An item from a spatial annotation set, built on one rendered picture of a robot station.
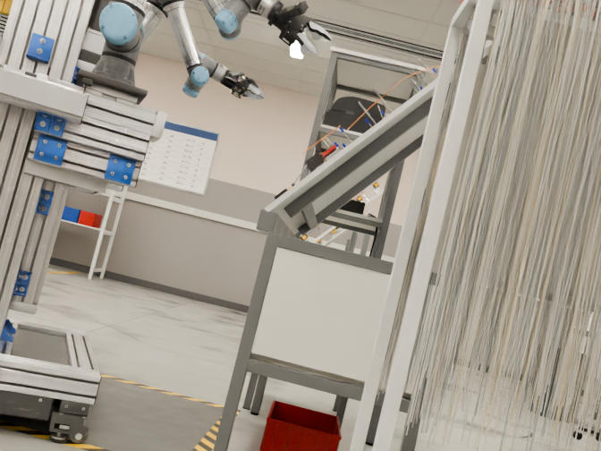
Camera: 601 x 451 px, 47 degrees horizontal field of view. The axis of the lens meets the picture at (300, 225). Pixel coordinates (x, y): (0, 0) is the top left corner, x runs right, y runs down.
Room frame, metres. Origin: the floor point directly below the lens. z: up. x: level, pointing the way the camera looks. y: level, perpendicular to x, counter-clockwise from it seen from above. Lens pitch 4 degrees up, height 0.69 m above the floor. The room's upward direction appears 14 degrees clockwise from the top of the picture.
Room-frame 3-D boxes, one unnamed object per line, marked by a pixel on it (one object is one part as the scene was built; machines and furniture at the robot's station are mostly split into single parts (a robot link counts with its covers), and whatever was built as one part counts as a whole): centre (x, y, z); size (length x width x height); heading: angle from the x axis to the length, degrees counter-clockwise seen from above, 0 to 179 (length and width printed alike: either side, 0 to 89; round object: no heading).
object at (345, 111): (3.58, -0.14, 1.56); 0.30 x 0.23 x 0.19; 88
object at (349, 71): (3.68, -0.20, 0.93); 0.61 x 0.50 x 1.85; 176
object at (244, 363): (2.74, -0.24, 0.40); 1.18 x 0.60 x 0.80; 176
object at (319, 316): (2.74, -0.25, 0.60); 1.17 x 0.58 x 0.40; 176
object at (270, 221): (2.76, 0.07, 0.83); 1.18 x 0.05 x 0.06; 176
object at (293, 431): (2.83, -0.21, 0.07); 0.39 x 0.29 x 0.14; 177
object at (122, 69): (2.31, 0.74, 1.21); 0.15 x 0.15 x 0.10
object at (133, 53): (2.31, 0.74, 1.33); 0.13 x 0.12 x 0.14; 8
